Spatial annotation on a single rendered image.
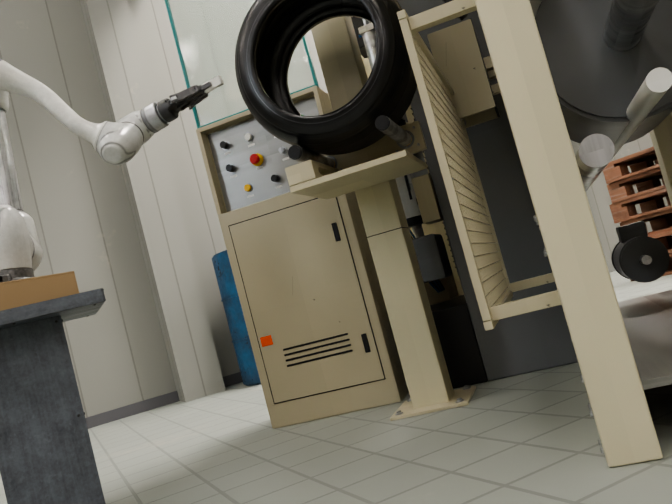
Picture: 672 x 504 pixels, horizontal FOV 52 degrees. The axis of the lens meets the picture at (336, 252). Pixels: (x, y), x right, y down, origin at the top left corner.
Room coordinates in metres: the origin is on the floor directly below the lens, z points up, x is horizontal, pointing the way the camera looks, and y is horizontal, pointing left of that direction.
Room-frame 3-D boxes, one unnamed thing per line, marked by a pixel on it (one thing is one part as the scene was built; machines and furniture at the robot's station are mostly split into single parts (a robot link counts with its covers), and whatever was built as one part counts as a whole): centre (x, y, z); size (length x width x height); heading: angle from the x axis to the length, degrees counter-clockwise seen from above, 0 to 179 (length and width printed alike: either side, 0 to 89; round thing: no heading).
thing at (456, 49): (2.27, -0.57, 1.05); 0.20 x 0.15 x 0.30; 163
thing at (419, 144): (2.34, -0.19, 0.90); 0.40 x 0.03 x 0.10; 73
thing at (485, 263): (1.85, -0.39, 0.65); 0.90 x 0.02 x 0.70; 163
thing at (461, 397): (2.42, -0.20, 0.01); 0.27 x 0.27 x 0.02; 73
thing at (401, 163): (2.17, -0.14, 0.80); 0.37 x 0.36 x 0.02; 73
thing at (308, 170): (2.21, -0.01, 0.84); 0.36 x 0.09 x 0.06; 163
